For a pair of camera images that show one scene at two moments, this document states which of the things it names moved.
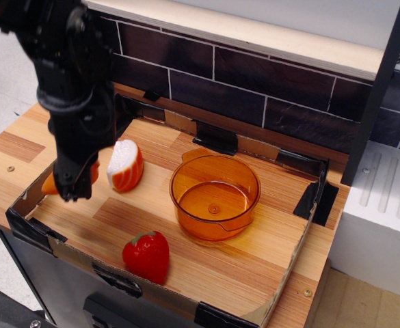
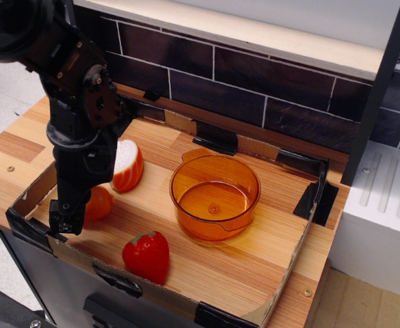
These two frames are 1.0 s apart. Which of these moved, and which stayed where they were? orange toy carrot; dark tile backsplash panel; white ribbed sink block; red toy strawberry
Moved: orange toy carrot
Stayed: white ribbed sink block; red toy strawberry; dark tile backsplash panel
